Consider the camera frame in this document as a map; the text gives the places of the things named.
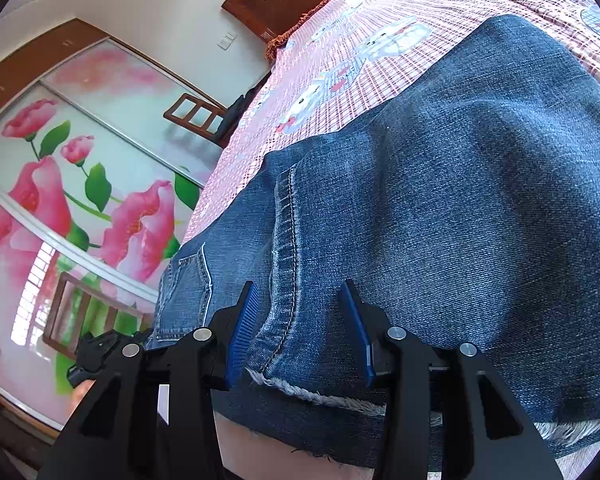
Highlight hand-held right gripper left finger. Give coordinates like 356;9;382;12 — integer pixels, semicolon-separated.
37;281;261;480

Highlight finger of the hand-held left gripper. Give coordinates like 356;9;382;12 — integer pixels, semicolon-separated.
76;330;153;368

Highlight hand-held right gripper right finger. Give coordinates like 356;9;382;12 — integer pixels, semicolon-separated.
339;279;565;480

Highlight blue denim pants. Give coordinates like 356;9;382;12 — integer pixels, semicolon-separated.
145;14;600;472

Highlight floral sliding door wardrobe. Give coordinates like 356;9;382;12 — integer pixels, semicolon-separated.
0;17;231;443

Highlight dark clothing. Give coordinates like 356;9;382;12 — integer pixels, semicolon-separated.
224;91;273;137

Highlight wooden chair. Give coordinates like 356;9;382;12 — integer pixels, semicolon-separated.
163;92;231;149

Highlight brown fringed cloth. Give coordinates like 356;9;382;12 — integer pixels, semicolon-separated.
264;2;345;63

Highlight pink plaid bedsheet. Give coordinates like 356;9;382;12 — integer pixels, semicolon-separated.
182;0;600;246

